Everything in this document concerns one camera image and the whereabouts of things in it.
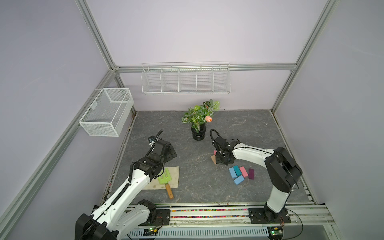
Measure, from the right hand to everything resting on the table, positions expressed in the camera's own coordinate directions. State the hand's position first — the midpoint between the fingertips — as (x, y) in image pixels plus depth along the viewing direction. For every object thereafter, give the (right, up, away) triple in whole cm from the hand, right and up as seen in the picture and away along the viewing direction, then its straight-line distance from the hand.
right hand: (220, 159), depth 93 cm
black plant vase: (-12, +14, +8) cm, 21 cm away
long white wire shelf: (-24, +53, +8) cm, 59 cm away
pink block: (+13, -6, -5) cm, 16 cm away
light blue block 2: (+10, -10, -8) cm, 16 cm away
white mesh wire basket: (-64, +28, -11) cm, 71 cm away
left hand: (-31, +6, -13) cm, 34 cm away
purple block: (+17, -7, -6) cm, 20 cm away
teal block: (+10, -6, -5) cm, 12 cm away
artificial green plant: (-13, +27, -12) cm, 33 cm away
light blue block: (+7, -6, -6) cm, 11 cm away
